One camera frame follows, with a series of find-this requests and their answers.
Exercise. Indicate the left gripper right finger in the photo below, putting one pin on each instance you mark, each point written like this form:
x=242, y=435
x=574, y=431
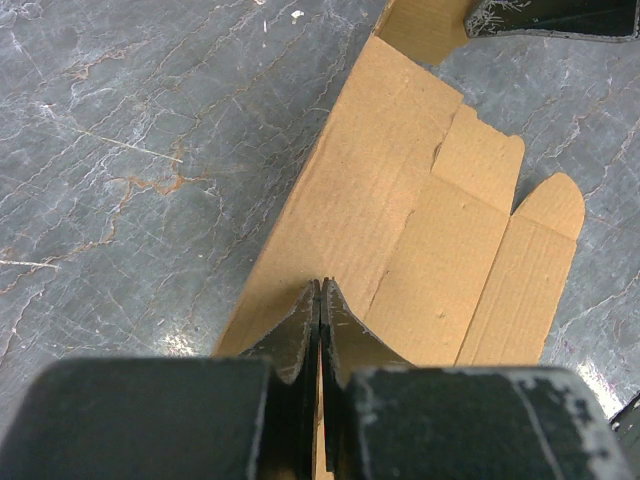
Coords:
x=386, y=418

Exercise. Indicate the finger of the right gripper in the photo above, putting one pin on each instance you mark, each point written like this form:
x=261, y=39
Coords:
x=594, y=20

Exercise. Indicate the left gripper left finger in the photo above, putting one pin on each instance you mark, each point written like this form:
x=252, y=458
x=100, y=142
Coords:
x=249, y=416

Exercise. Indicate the brown cardboard box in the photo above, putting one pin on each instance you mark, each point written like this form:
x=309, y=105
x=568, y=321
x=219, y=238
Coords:
x=407, y=203

